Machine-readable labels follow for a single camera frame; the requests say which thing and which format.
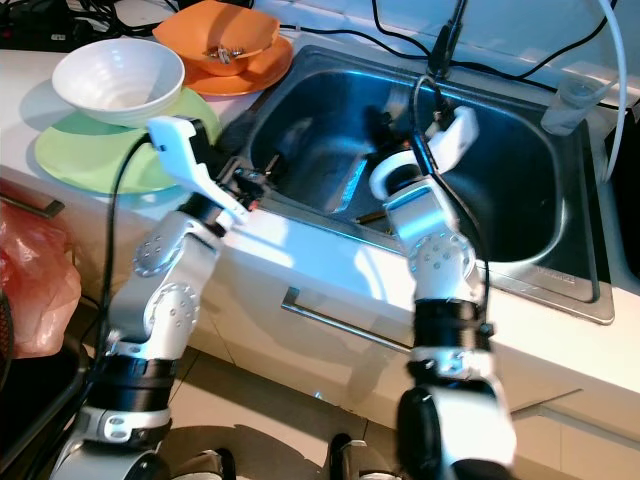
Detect small food scraps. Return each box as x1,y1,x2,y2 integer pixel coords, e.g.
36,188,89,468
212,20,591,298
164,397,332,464
205,45,251,67

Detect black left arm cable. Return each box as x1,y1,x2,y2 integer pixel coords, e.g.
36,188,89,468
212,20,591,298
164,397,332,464
95,135,161,401

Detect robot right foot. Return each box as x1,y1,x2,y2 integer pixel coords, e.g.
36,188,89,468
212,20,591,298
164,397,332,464
320,432,401,480

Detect black stand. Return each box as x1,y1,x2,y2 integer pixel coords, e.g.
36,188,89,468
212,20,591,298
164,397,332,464
0,350,86,480

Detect clear glass cup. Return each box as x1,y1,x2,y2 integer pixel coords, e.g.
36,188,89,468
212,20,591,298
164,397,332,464
542,75,608,136

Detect stainless steel sink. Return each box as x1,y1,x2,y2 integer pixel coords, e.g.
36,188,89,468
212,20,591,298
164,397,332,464
230,42,616,326

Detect orange plate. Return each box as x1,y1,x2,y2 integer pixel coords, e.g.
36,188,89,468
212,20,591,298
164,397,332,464
185,35,296,98

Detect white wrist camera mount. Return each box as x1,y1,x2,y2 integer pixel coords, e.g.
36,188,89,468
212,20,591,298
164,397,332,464
368,105,479,201
147,115,254,223

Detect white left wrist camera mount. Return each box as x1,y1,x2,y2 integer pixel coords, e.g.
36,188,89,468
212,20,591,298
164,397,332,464
147,115,254,223

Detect white sink cabinet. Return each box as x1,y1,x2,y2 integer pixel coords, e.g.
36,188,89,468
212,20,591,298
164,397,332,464
0,50,640,480

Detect white ribbed bowl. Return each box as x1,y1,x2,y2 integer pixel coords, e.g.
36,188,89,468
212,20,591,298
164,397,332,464
51,38,187,129

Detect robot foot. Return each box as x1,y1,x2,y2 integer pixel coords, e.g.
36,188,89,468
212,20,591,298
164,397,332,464
320,432,401,480
170,450,231,480

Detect short silver drawer handle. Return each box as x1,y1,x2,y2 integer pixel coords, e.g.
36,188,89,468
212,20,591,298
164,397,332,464
0,190,66,219

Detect white hose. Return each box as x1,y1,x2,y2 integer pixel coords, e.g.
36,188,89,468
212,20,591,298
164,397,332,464
595,0,633,186

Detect red plastic bag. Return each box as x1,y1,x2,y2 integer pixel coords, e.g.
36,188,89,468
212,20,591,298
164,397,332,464
0,180,83,359

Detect light green plate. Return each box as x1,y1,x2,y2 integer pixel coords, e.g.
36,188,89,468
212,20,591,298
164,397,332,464
34,95,223,196

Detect black faucet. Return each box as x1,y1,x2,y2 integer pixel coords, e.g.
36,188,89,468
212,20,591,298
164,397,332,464
425,0,471,76

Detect long silver drawer handle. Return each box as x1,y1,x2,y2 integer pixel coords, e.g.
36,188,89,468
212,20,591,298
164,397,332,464
282,287,416,353

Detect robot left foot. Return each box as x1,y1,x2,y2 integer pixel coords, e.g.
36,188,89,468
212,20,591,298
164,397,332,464
170,450,231,480

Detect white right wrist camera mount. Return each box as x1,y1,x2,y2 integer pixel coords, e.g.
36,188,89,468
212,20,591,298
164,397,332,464
368,105,479,201

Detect orange bowl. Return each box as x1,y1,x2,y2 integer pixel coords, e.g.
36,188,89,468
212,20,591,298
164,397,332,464
153,0,281,78

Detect black power strip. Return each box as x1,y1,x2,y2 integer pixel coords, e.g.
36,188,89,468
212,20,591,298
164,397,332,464
0,0,161,51

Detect black power cable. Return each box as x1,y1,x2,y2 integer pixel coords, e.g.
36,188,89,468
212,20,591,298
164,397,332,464
475,10,611,81
285,20,431,61

